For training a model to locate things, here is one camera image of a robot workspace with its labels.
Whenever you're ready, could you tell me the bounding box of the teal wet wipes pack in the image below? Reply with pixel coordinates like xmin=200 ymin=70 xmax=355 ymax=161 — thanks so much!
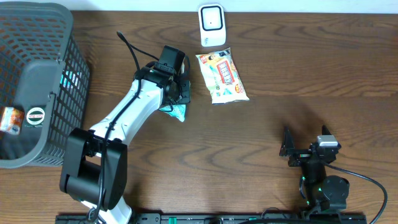
xmin=159 ymin=105 xmax=187 ymax=122

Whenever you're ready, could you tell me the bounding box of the small orange snack packet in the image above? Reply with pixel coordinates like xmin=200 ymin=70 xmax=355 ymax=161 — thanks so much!
xmin=1 ymin=107 xmax=24 ymax=135

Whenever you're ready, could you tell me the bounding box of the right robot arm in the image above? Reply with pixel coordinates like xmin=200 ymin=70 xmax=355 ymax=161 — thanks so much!
xmin=279 ymin=126 xmax=349 ymax=213

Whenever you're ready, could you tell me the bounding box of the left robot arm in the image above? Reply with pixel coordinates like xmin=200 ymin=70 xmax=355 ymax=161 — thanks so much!
xmin=60 ymin=67 xmax=190 ymax=223

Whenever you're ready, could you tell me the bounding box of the white barcode scanner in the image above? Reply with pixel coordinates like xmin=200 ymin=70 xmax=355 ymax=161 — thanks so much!
xmin=198 ymin=4 xmax=226 ymax=47

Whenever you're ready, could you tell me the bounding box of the grey plastic mesh basket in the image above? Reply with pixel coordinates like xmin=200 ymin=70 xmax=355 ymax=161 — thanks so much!
xmin=1 ymin=1 xmax=90 ymax=169

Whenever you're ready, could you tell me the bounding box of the green round-label ointment box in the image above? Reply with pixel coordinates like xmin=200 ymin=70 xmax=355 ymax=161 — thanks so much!
xmin=24 ymin=106 xmax=46 ymax=128

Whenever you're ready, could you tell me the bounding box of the left black cable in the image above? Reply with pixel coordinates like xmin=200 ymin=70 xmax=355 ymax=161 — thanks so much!
xmin=85 ymin=30 xmax=161 ymax=224

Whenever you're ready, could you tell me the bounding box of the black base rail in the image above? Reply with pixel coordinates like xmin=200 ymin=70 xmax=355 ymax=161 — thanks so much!
xmin=55 ymin=212 xmax=368 ymax=224

